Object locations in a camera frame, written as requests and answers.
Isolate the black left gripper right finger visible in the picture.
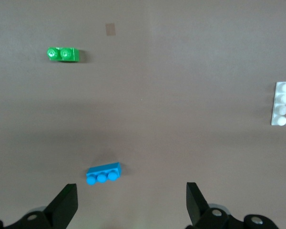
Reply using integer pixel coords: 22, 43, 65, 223
185, 182, 280, 229

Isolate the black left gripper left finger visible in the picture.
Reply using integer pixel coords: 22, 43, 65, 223
0, 183, 79, 229

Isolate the white studded base plate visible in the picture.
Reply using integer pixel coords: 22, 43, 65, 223
270, 81, 286, 126

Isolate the blue three-stud block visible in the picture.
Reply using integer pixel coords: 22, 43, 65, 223
85, 162, 123, 186

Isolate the green two-stud block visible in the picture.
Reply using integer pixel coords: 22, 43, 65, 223
46, 47, 81, 63

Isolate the brown tape mark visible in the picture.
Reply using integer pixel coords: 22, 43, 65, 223
105, 22, 117, 37

